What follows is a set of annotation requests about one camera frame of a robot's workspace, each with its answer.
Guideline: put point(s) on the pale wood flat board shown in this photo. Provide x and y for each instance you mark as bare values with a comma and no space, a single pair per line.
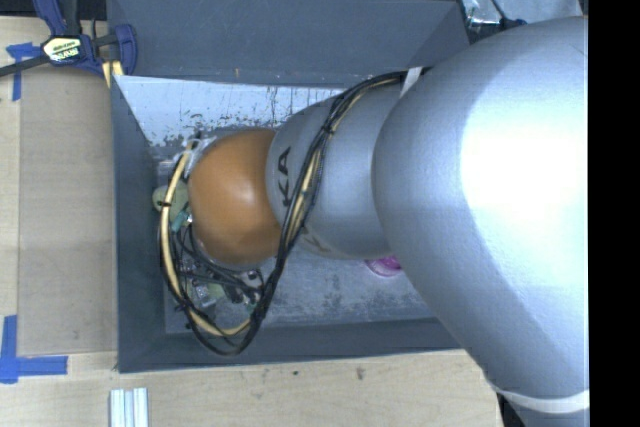
65,215

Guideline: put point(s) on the grey metal bin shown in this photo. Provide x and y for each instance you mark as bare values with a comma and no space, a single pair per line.
260,30

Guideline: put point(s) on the pale green round object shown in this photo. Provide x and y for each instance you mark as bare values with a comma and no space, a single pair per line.
161,197

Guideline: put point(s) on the pink round object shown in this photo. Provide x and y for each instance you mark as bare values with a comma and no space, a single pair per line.
384,266

